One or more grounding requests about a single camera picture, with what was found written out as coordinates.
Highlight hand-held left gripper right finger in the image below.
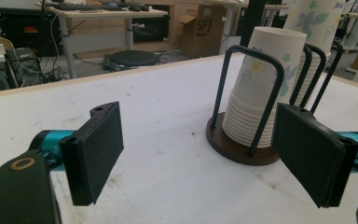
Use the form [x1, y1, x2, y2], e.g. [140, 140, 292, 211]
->
[271, 103, 358, 209]

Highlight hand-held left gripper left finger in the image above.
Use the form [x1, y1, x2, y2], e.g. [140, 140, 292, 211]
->
[31, 101, 125, 207]

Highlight brown cup holder black wires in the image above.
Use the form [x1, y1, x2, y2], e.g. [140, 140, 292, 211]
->
[205, 45, 285, 166]
[288, 40, 344, 115]

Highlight stack of floral paper cups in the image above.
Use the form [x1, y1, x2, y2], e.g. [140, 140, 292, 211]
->
[283, 0, 346, 108]
[222, 26, 308, 148]

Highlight black round disc base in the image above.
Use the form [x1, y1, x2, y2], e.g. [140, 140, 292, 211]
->
[103, 49, 161, 71]

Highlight dark electronic device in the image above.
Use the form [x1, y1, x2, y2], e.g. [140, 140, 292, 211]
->
[0, 46, 45, 94]

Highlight wooden desk with white legs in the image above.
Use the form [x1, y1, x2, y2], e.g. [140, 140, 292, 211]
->
[35, 1, 169, 80]

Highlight black keyboard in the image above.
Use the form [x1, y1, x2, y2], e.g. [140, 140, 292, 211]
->
[52, 2, 126, 12]

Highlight black equipment case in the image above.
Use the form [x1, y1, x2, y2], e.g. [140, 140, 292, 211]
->
[0, 7, 63, 58]

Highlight light wooden cabinet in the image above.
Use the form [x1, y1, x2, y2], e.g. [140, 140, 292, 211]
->
[130, 0, 250, 50]

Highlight brown cardboard box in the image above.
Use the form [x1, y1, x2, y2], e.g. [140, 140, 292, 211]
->
[176, 4, 227, 60]

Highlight white cable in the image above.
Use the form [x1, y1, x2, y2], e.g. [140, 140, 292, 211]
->
[48, 13, 62, 74]

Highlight black upright post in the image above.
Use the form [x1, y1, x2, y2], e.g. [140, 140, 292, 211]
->
[240, 0, 267, 48]

